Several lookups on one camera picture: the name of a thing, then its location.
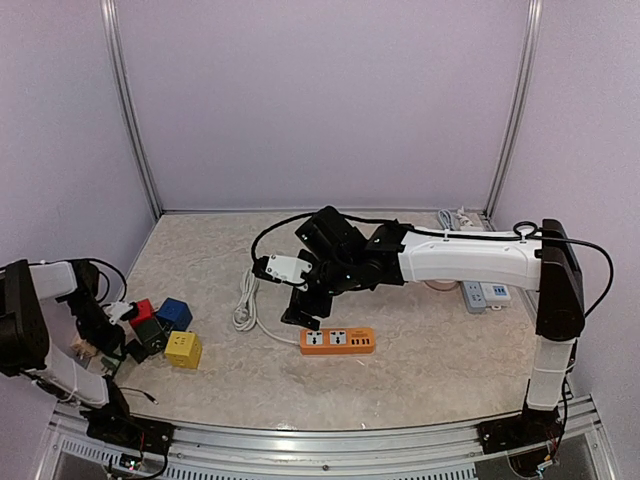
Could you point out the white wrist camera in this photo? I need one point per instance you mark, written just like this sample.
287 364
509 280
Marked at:
121 311
283 269

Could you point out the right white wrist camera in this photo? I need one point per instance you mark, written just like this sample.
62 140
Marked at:
283 269

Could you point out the beige plug adapter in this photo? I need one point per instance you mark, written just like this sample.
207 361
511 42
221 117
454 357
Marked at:
82 349

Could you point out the red cube socket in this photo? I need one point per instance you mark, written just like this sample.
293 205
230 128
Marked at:
145 312

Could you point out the pink round power strip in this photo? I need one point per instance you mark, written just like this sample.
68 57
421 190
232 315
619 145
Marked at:
441 286

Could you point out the mint green plug adapter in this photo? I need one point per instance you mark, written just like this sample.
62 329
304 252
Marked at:
110 365

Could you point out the blue-grey power strip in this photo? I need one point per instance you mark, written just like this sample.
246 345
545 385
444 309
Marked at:
472 294

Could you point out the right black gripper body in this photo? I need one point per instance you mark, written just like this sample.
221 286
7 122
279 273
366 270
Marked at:
335 276

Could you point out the right aluminium frame post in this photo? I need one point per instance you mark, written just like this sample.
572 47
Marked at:
517 107

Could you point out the black power adapter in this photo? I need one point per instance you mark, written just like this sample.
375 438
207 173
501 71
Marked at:
147 395

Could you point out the aluminium front rail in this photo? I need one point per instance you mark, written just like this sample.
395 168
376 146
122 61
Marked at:
453 450

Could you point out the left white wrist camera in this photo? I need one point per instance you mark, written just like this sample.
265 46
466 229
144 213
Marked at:
121 311

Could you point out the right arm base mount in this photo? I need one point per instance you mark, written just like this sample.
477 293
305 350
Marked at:
513 433

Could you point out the left aluminium frame post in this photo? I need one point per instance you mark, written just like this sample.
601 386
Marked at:
126 102

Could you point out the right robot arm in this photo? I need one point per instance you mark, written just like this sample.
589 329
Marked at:
338 258

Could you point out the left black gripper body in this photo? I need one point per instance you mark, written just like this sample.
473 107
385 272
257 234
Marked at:
95 333

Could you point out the yellow cube socket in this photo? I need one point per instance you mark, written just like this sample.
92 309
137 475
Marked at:
183 350

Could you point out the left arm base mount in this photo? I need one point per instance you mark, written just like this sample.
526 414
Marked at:
145 435

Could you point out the blue cube socket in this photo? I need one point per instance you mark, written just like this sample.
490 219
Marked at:
174 315

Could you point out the dark green cube socket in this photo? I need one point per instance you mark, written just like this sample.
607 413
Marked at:
150 338

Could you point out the aluminium frame post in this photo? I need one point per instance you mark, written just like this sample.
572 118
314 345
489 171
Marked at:
126 102
517 107

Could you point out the white power strip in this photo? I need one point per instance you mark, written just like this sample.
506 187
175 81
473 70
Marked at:
497 295

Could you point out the orange power strip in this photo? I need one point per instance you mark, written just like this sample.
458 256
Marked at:
323 342

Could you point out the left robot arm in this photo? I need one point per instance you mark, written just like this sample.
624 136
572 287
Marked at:
27 348

